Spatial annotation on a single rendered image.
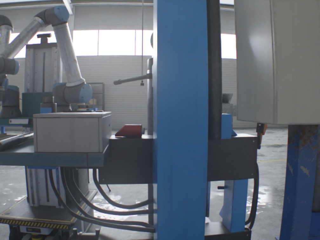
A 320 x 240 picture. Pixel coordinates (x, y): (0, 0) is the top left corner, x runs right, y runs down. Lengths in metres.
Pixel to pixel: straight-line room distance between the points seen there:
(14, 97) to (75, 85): 0.60
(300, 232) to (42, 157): 0.79
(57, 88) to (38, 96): 0.29
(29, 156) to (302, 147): 0.81
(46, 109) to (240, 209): 1.01
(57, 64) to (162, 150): 1.63
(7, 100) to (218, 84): 1.73
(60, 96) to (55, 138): 1.22
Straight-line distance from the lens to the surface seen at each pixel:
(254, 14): 0.62
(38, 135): 0.93
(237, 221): 1.35
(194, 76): 0.93
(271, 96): 0.53
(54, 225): 2.22
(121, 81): 1.39
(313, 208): 2.42
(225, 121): 1.13
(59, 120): 0.90
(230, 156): 1.23
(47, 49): 2.48
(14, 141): 1.09
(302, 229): 0.72
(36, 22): 1.98
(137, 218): 1.70
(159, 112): 0.91
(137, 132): 1.18
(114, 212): 1.39
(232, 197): 1.30
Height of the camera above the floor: 1.21
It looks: 3 degrees down
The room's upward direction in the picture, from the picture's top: straight up
